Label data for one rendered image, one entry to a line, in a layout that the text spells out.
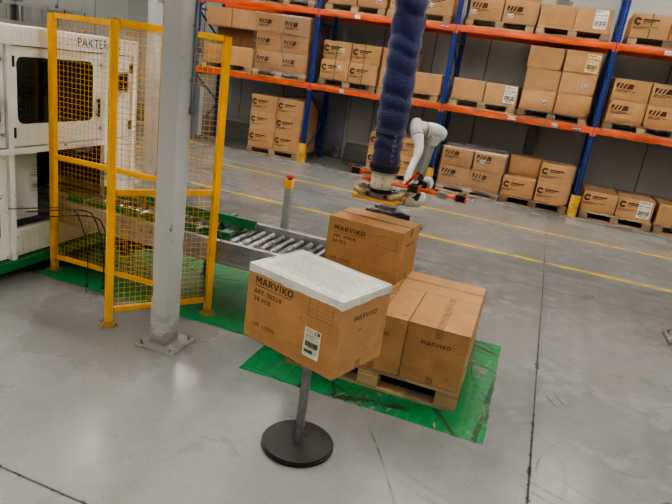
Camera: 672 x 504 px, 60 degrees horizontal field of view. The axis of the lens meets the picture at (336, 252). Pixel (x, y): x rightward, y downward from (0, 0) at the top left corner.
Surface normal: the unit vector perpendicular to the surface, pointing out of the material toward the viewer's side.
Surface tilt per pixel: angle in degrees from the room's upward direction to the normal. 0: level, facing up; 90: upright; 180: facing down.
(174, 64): 90
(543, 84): 91
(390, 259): 90
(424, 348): 90
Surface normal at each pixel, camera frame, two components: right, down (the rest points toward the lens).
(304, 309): -0.62, 0.16
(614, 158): -0.34, 0.24
